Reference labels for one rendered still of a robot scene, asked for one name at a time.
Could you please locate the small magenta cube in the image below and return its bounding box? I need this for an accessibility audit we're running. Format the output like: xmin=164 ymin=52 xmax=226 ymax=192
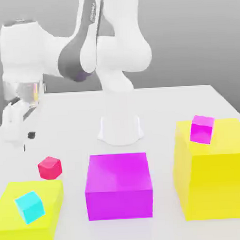
xmin=188 ymin=114 xmax=216 ymax=146

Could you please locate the large lime yellow box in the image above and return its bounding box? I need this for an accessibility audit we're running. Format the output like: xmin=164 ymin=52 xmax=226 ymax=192
xmin=0 ymin=179 xmax=67 ymax=240

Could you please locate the large magenta box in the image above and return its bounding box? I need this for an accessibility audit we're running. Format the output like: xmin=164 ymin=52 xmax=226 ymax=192
xmin=82 ymin=151 xmax=155 ymax=222

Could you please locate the small cyan cube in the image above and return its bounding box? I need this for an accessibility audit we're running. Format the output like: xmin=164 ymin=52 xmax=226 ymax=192
xmin=14 ymin=190 xmax=46 ymax=226

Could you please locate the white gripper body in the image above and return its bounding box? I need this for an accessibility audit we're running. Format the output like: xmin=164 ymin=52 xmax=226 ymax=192
xmin=2 ymin=119 xmax=29 ymax=154

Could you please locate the small red cube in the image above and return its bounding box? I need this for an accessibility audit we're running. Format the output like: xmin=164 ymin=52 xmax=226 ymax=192
xmin=37 ymin=155 xmax=64 ymax=181

